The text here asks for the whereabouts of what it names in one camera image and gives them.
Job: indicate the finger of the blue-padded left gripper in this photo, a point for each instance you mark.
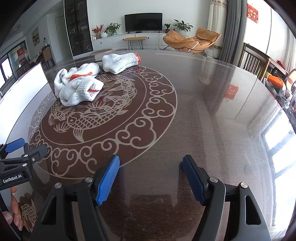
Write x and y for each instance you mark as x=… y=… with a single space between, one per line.
x=15 y=145

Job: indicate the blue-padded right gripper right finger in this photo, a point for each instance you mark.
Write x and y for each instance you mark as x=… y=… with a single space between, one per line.
x=245 y=219

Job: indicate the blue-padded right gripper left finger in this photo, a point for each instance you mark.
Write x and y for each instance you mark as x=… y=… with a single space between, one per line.
x=56 y=220

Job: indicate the white knit glove pile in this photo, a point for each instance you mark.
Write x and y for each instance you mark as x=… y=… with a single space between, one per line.
x=77 y=84

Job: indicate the white knit glove orange cuff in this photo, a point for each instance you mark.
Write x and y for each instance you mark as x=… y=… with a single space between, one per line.
x=115 y=63

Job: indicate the person's left hand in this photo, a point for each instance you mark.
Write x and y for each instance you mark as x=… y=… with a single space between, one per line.
x=16 y=217

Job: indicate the white cardboard storage box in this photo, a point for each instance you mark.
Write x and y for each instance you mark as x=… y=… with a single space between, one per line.
x=21 y=101

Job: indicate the dark glass display cabinet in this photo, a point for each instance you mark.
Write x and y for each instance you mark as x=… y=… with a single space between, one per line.
x=77 y=26

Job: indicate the red flower vase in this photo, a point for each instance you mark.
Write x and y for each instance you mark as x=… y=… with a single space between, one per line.
x=97 y=31

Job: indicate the green potted plant left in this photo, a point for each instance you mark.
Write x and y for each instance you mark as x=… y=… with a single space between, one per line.
x=113 y=28

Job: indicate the green potted plant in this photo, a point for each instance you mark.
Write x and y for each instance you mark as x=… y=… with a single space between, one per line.
x=113 y=28
x=182 y=27

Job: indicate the wooden slatted chair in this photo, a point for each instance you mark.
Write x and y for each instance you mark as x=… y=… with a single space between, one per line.
x=254 y=61

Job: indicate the small wooden bench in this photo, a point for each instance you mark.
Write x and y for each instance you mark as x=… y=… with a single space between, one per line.
x=131 y=40

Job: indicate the grey curtain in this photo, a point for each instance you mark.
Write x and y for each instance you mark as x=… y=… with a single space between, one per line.
x=234 y=31

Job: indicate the black flat television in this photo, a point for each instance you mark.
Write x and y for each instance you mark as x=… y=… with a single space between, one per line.
x=143 y=22

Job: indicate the white tv cabinet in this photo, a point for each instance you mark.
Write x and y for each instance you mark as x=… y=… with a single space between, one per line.
x=154 y=41

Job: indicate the orange lounge chair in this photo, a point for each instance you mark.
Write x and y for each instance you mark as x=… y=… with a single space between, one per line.
x=198 y=44

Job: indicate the white floor air conditioner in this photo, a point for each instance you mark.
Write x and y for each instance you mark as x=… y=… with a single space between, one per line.
x=217 y=16

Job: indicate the green potted plant right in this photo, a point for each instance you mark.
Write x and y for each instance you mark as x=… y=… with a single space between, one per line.
x=182 y=27

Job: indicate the red paper window decoration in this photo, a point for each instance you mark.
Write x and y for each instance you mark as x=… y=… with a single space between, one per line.
x=252 y=13

